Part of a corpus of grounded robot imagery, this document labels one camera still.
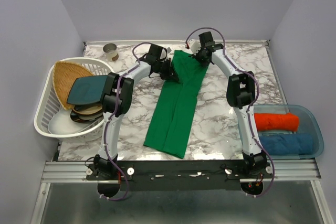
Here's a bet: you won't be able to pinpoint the green t shirt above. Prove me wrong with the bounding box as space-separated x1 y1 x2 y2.
144 50 207 158

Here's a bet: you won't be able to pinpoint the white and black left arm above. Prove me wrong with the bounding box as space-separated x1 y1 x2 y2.
96 42 179 179

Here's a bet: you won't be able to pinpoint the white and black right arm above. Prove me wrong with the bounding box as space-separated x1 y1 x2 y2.
188 31 268 178

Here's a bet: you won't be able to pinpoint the metal cup with cork base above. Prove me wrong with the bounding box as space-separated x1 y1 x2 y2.
102 43 119 61

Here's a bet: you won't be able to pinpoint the white table edge trim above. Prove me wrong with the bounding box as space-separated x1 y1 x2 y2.
85 39 269 46

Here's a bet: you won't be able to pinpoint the dark teal plate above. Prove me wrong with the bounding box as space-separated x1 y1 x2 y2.
67 75 107 105

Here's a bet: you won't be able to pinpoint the dark stacked bowls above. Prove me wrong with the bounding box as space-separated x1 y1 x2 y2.
70 103 103 123

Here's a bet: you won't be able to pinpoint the rolled orange t shirt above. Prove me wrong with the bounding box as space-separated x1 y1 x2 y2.
254 113 300 132

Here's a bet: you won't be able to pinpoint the woven wicker tray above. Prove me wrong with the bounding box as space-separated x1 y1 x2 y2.
52 61 94 110

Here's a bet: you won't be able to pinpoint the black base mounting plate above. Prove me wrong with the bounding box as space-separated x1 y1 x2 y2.
86 157 272 194

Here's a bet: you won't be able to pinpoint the rolled blue t shirt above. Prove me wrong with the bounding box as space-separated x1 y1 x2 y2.
259 133 313 156

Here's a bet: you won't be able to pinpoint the white bowl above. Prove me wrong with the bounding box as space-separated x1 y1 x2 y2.
48 109 100 135

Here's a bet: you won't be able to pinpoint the white plastic laundry basket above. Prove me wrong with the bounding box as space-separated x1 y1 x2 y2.
34 68 103 143

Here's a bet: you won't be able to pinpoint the clear blue plastic bin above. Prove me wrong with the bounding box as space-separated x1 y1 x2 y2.
237 104 324 160

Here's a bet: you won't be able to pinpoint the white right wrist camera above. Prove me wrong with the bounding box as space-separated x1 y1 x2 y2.
185 39 201 55

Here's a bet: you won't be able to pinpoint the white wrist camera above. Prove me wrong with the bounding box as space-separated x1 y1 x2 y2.
185 39 201 55
160 47 171 60

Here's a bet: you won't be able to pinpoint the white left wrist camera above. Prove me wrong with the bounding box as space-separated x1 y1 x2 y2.
160 47 171 60

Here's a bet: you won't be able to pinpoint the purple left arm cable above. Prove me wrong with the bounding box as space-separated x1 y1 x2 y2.
101 42 155 202

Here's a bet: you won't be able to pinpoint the aluminium rail frame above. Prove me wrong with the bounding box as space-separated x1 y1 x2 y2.
32 159 333 223

